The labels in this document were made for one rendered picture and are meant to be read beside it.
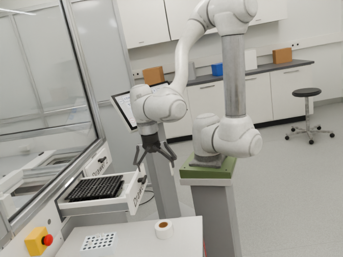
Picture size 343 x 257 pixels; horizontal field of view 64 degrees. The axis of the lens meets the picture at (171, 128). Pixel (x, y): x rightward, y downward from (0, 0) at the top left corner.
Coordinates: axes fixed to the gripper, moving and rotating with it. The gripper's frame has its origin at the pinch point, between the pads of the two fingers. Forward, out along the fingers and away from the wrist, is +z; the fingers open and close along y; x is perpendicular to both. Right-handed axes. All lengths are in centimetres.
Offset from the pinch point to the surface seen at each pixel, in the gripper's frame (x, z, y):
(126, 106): -75, -20, 31
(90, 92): -45, -37, 42
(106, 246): 32.3, 11.1, 16.7
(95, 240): 28.3, 11.4, 22.8
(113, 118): -160, 6, 74
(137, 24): -324, -95, 62
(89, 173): -14.1, 1.8, 39.9
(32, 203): 29, -8, 42
